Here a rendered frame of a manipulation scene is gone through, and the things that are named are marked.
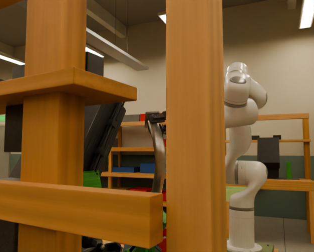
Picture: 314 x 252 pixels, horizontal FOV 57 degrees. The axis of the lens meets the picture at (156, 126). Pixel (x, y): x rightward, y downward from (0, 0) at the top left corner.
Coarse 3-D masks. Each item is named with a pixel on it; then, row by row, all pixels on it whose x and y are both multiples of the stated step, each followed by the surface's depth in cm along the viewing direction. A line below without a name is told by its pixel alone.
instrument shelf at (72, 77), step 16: (16, 80) 74; (32, 80) 71; (48, 80) 68; (64, 80) 65; (80, 80) 65; (96, 80) 70; (112, 80) 75; (0, 96) 79; (16, 96) 79; (96, 96) 79; (112, 96) 79; (128, 96) 81; (0, 112) 112
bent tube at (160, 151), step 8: (152, 112) 83; (152, 128) 80; (152, 136) 79; (160, 136) 78; (160, 144) 77; (160, 152) 76; (160, 160) 76; (160, 168) 77; (160, 176) 78; (160, 184) 81; (160, 192) 84
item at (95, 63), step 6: (90, 54) 81; (96, 54) 83; (90, 60) 81; (96, 60) 83; (102, 60) 85; (90, 66) 81; (96, 66) 83; (102, 66) 85; (96, 72) 83; (102, 72) 85
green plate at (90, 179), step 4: (84, 172) 116; (88, 172) 118; (92, 172) 120; (96, 172) 122; (84, 176) 115; (88, 176) 117; (92, 176) 119; (96, 176) 121; (84, 180) 115; (88, 180) 116; (92, 180) 118; (96, 180) 120; (100, 180) 122; (84, 184) 114; (88, 184) 116; (92, 184) 118; (96, 184) 120; (100, 184) 122
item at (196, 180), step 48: (48, 0) 76; (192, 0) 55; (48, 48) 75; (192, 48) 54; (48, 96) 73; (192, 96) 54; (48, 144) 72; (192, 144) 53; (192, 192) 52; (48, 240) 70; (192, 240) 52
